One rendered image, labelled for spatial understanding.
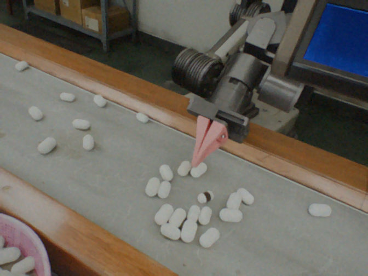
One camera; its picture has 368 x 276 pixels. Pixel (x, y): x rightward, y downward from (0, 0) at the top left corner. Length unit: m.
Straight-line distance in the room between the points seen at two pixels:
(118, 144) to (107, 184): 0.11
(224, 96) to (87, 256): 0.30
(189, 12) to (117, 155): 2.36
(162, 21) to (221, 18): 0.62
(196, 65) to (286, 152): 0.40
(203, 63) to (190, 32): 1.99
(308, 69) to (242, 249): 0.32
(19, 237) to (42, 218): 0.04
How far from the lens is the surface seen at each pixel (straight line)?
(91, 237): 0.46
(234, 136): 0.50
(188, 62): 0.94
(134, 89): 0.78
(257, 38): 0.52
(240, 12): 1.12
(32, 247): 0.48
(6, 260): 0.50
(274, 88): 0.50
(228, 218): 0.51
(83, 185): 0.56
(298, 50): 0.27
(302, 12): 0.28
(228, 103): 0.48
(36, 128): 0.70
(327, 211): 0.59
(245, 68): 0.51
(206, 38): 2.84
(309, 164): 0.66
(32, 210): 0.51
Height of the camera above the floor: 1.14
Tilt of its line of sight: 37 degrees down
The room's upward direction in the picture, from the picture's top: 9 degrees clockwise
